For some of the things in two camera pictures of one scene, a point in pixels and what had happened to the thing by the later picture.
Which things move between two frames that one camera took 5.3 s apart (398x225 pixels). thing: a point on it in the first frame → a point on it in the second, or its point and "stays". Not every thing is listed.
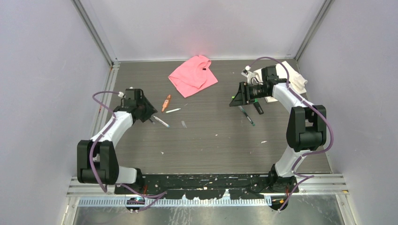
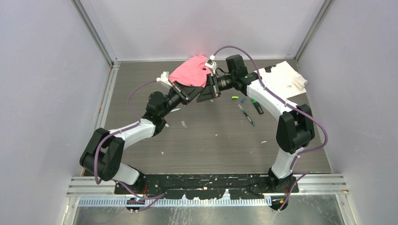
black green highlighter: x=258 y=106 stays
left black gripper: x=151 y=110 → x=187 y=93
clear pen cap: x=184 y=124 stays
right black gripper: x=243 y=96 → x=210 y=91
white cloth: x=296 y=82 stays
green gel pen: x=241 y=108 stays
